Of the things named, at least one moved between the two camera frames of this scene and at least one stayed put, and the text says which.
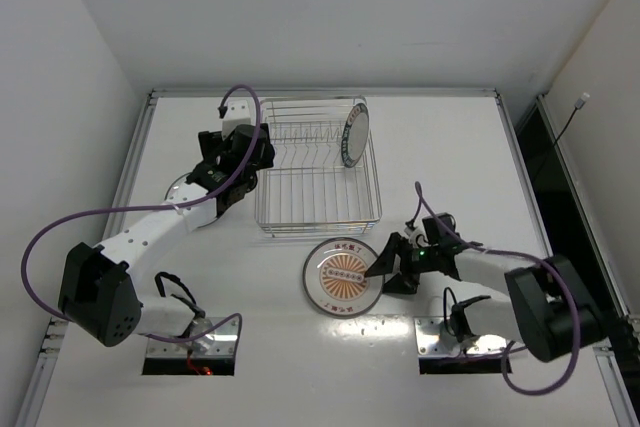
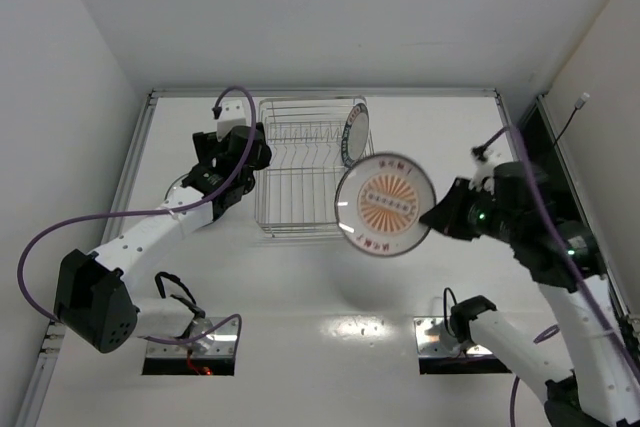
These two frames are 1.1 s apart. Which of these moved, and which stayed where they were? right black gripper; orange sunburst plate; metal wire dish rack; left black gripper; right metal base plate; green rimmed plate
Moved: right black gripper; orange sunburst plate
Stayed: metal wire dish rack; green rimmed plate; left black gripper; right metal base plate
